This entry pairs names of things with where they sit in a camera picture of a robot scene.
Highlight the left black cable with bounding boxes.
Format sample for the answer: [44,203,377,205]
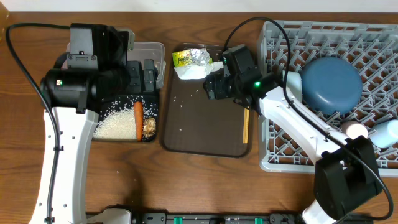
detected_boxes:
[4,22,71,224]

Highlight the orange carrot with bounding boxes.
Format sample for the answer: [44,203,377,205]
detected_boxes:
[134,101,144,141]

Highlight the pile of white rice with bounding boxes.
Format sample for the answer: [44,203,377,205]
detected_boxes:
[93,96,158,141]

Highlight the clear plastic bin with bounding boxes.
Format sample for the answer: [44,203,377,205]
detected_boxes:
[90,39,165,94]

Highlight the yellow-green snack wrapper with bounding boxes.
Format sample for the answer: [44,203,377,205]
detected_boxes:
[172,50,192,67]

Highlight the white blue cup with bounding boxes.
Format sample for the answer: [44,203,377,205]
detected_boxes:
[370,119,398,148]

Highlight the wooden chopstick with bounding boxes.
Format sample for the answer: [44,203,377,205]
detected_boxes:
[243,108,249,144]

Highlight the brown serving tray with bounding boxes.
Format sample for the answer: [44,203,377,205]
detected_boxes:
[159,42,256,159]

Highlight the aluminium foil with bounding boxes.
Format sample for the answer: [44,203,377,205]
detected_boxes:
[190,48,212,66]

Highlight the white pink cup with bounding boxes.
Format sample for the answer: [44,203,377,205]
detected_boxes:
[340,121,368,139]

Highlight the right black cable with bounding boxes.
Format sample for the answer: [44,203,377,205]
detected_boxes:
[222,16,395,222]

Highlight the large blue plate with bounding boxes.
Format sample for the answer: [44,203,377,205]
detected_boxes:
[301,57,363,115]

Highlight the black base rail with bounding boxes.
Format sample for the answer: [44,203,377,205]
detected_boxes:
[86,205,304,224]

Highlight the grey dishwasher rack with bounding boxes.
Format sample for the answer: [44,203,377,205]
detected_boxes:
[257,20,397,177]

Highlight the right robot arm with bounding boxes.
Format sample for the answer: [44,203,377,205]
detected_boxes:
[204,45,386,223]

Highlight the light blue rice bowl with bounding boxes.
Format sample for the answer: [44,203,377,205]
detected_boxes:
[282,70,302,102]

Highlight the white paper napkin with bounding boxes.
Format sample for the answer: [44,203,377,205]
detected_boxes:
[174,62,224,80]

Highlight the brown morel mushroom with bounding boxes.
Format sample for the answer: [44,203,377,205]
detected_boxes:
[142,118,156,138]

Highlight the black cable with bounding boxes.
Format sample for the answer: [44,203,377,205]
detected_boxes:
[4,22,71,224]
[222,16,395,222]

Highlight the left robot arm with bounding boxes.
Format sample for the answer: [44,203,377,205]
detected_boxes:
[31,24,159,223]

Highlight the black plastic tray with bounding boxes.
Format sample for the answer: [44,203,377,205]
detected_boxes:
[91,93,160,143]

